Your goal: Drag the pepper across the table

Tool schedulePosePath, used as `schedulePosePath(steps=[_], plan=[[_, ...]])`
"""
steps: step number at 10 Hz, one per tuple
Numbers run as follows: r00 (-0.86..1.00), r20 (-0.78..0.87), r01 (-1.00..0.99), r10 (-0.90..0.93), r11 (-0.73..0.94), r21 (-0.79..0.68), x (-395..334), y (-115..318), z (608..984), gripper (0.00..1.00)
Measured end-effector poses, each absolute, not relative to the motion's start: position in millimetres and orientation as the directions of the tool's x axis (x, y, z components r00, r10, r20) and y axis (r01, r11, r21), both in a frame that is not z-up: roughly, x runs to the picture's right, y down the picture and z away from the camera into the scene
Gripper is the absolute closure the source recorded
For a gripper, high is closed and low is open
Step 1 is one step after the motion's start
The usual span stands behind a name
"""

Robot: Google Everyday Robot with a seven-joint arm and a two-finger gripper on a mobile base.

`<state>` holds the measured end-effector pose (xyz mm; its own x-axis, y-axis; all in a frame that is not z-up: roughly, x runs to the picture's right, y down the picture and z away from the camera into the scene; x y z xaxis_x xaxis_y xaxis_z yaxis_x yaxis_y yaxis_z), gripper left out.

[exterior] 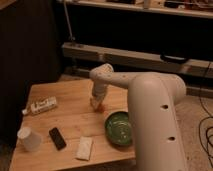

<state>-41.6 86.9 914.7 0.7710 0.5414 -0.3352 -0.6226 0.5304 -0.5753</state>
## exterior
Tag orange pepper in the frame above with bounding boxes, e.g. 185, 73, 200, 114
98, 104, 105, 112

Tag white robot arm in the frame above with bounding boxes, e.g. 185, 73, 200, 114
89, 64, 188, 171

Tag green bowl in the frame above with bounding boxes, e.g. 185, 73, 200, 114
105, 111, 132, 146

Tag clear plastic bottle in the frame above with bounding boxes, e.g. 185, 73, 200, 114
22, 97, 57, 115

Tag grey metal shelf beam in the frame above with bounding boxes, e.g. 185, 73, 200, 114
62, 42, 213, 79

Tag metal pole stand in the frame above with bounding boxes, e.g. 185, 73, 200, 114
63, 0, 83, 47

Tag upper wooden shelf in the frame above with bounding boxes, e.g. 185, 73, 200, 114
56, 0, 213, 19

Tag black handle on beam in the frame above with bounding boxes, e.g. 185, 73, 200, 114
160, 54, 189, 64

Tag black cables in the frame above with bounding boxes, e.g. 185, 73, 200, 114
197, 61, 213, 160

